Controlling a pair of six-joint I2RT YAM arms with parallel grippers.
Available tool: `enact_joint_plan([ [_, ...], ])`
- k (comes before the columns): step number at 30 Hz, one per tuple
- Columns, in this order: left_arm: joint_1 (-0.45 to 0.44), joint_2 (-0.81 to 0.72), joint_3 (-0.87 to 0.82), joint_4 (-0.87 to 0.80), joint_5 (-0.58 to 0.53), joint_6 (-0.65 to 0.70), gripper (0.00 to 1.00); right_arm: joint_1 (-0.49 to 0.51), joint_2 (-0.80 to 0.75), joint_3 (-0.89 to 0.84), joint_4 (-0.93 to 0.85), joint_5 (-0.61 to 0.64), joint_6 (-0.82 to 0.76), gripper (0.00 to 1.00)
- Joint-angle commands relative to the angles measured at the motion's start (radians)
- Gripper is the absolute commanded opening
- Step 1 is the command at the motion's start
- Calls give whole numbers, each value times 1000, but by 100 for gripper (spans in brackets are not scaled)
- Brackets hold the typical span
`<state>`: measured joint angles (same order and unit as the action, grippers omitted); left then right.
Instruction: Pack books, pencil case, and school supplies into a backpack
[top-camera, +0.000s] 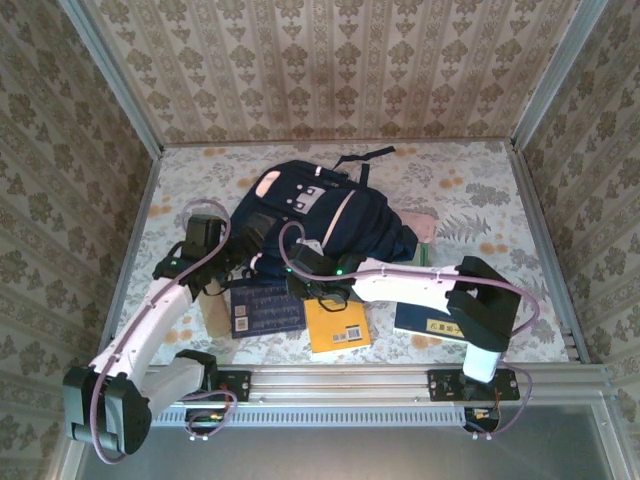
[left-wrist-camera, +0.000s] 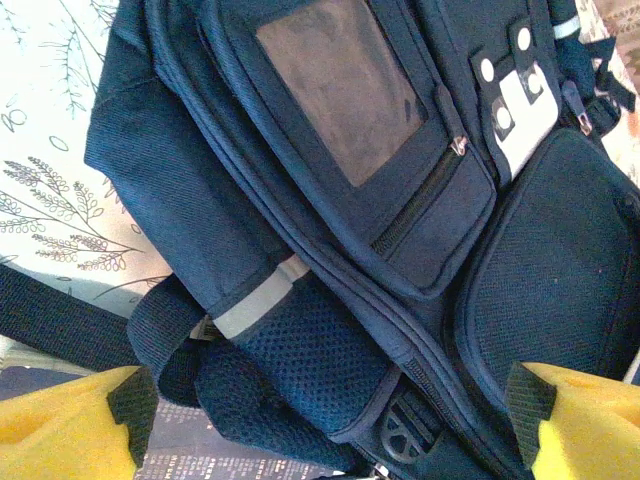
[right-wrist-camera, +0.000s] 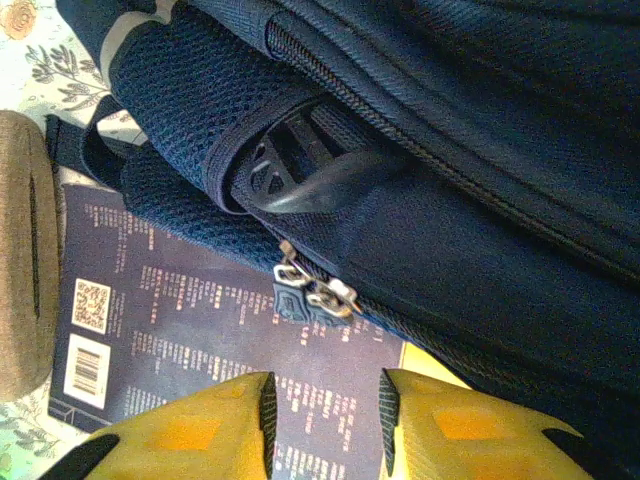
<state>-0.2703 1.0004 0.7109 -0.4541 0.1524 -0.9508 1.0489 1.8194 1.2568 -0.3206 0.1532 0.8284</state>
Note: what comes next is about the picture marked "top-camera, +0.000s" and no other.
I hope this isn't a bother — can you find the aluminium table side rail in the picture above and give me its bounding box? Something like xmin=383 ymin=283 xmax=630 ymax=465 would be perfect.
xmin=509 ymin=139 xmax=592 ymax=365
xmin=94 ymin=147 xmax=164 ymax=366

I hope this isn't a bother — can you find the pink pencil case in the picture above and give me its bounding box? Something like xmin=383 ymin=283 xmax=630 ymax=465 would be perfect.
xmin=398 ymin=209 xmax=437 ymax=242

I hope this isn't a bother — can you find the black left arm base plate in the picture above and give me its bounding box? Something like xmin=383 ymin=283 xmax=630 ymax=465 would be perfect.
xmin=209 ymin=369 xmax=252 ymax=402

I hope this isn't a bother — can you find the navy book with QR codes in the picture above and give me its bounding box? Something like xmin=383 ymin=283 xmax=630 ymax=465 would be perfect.
xmin=229 ymin=284 xmax=307 ymax=340

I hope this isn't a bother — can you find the aluminium upright frame post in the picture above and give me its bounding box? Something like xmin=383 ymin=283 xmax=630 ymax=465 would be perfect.
xmin=510 ymin=0 xmax=610 ymax=149
xmin=58 ymin=0 xmax=165 ymax=154

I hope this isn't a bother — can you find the floral table cover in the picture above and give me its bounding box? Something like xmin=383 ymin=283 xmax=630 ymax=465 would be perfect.
xmin=107 ymin=139 xmax=571 ymax=366

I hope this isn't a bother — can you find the aluminium mounting rail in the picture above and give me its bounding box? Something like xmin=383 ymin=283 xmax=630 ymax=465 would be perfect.
xmin=74 ymin=363 xmax=614 ymax=404

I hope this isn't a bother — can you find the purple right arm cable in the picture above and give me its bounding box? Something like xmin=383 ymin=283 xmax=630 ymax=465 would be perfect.
xmin=277 ymin=222 xmax=541 ymax=441

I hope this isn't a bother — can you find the navy backpack with pink trim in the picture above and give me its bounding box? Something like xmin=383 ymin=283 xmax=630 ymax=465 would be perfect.
xmin=233 ymin=144 xmax=420 ymax=281

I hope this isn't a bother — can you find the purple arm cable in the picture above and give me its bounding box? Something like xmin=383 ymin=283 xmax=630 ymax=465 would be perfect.
xmin=89 ymin=198 xmax=239 ymax=465
xmin=277 ymin=222 xmax=541 ymax=441

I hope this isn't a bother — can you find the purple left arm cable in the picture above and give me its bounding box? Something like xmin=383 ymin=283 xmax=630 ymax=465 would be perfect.
xmin=89 ymin=198 xmax=239 ymax=465

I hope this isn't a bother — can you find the small circuit board with wires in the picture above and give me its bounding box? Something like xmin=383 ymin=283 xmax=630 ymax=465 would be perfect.
xmin=184 ymin=407 xmax=229 ymax=426
xmin=462 ymin=405 xmax=501 ymax=434

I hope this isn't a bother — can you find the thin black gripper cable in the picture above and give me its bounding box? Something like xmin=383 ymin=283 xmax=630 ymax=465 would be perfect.
xmin=317 ymin=294 xmax=350 ymax=315

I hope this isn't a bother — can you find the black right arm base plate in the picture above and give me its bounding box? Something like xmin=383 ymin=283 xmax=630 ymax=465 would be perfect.
xmin=427 ymin=368 xmax=521 ymax=402

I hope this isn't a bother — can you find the slotted grey cable duct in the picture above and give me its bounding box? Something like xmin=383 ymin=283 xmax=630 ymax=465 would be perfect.
xmin=149 ymin=404 xmax=469 ymax=427

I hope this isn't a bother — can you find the navy book with yellow label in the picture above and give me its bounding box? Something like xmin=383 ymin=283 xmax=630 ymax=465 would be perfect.
xmin=393 ymin=302 xmax=469 ymax=344

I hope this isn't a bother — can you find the grey metal panel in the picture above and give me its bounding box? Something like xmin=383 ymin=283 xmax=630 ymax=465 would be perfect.
xmin=74 ymin=404 xmax=616 ymax=480

